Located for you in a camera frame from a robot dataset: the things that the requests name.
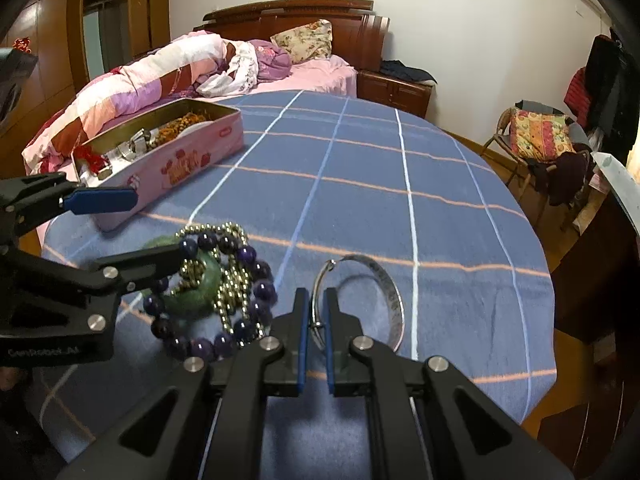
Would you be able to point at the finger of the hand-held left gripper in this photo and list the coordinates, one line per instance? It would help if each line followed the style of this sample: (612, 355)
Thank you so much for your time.
(100, 201)
(145, 265)

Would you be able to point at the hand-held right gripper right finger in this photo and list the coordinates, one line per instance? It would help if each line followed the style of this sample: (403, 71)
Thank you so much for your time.
(330, 340)

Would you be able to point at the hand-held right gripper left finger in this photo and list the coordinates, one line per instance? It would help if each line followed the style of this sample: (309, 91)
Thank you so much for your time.
(300, 340)

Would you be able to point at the green jade bangle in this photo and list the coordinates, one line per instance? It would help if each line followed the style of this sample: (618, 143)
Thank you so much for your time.
(210, 280)

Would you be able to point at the silver bangle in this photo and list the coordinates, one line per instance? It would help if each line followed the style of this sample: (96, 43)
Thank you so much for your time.
(390, 280)

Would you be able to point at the pink tin box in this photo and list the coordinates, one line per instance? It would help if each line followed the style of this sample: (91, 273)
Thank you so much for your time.
(190, 165)

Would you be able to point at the patchwork pink quilt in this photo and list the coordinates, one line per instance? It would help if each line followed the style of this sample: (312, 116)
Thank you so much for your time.
(140, 80)

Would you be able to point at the wooden wardrobe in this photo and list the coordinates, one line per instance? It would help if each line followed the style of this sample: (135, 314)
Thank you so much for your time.
(55, 25)

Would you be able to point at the purple floral blanket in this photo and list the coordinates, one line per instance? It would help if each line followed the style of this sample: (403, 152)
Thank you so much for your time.
(265, 62)

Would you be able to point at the wooden bed headboard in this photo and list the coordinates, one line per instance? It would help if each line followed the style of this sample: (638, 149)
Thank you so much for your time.
(280, 22)

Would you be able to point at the wooden nightstand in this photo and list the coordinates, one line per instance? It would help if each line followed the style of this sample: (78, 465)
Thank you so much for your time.
(395, 92)

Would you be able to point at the floral pillow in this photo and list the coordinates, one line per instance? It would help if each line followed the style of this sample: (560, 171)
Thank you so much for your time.
(305, 40)

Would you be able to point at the wooden chair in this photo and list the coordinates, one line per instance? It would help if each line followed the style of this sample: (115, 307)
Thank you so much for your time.
(500, 130)

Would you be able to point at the dark wooden desk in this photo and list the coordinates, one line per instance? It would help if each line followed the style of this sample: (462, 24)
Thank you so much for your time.
(595, 270)

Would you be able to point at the dark folded clothes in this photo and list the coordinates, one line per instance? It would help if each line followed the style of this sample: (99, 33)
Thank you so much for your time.
(405, 71)

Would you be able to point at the dark maroon garment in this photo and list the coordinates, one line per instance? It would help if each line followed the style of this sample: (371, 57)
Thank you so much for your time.
(565, 175)

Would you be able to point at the colourful floral cushion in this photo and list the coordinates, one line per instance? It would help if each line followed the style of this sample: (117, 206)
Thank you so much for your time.
(542, 135)

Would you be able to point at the white patterned desk cover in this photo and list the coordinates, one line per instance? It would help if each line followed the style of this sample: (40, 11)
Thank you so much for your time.
(617, 180)

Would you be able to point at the red hanging garment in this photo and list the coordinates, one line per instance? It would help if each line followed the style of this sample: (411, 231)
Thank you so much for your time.
(575, 92)

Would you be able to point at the black hanging coat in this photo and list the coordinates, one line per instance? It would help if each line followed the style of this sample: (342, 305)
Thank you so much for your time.
(610, 90)

